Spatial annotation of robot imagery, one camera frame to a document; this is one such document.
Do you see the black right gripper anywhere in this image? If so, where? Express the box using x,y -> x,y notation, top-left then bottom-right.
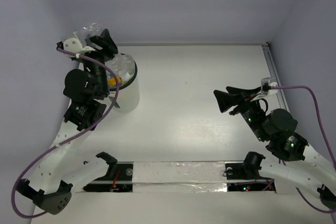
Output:
212,86 -> 267,141

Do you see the green-white label clear bottle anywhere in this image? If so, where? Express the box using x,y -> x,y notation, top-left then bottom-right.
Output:
119,54 -> 135,83

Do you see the orange-label bottle yellow cap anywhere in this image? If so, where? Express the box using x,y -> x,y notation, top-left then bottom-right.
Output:
107,73 -> 122,89

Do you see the clear unlabelled plastic bottle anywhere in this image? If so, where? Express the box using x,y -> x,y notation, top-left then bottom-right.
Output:
81,23 -> 133,81

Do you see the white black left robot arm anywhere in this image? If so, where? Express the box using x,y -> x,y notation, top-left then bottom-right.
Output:
10,29 -> 118,218

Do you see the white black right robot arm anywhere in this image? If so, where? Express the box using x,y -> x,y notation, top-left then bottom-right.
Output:
213,82 -> 335,214

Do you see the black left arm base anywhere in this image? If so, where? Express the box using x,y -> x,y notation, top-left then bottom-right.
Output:
83,162 -> 133,193

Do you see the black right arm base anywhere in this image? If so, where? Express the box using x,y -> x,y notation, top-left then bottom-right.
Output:
222,152 -> 276,192

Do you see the white bin with black rim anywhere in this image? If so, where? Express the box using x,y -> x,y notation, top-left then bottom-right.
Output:
106,53 -> 140,113

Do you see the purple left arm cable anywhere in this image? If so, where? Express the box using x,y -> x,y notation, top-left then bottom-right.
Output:
10,48 -> 123,218

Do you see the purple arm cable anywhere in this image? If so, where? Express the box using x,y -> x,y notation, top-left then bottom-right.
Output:
269,84 -> 336,214
10,48 -> 123,218

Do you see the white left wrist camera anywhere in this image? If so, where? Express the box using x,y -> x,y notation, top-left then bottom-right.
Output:
56,31 -> 95,58

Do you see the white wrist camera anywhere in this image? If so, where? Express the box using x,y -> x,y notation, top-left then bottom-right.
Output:
253,77 -> 279,98
56,31 -> 95,58

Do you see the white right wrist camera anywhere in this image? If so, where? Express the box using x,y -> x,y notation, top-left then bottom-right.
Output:
253,77 -> 279,98

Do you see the aluminium rail on right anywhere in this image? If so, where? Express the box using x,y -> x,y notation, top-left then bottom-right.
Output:
262,43 -> 289,111

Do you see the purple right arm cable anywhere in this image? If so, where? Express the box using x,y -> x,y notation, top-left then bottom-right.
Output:
269,84 -> 336,214

